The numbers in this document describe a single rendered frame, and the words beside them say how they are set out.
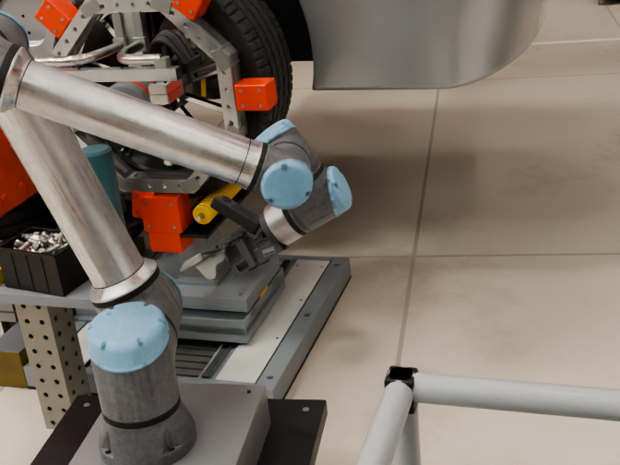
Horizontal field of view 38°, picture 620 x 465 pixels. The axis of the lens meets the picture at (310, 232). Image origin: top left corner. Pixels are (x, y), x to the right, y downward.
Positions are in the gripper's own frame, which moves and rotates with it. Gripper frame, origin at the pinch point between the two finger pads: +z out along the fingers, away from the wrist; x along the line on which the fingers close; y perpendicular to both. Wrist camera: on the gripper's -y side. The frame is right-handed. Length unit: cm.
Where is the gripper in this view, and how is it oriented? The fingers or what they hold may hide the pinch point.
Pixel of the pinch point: (194, 262)
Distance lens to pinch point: 191.4
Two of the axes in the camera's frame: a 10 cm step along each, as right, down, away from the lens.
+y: 4.8, 8.7, -0.4
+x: 3.4, -1.4, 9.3
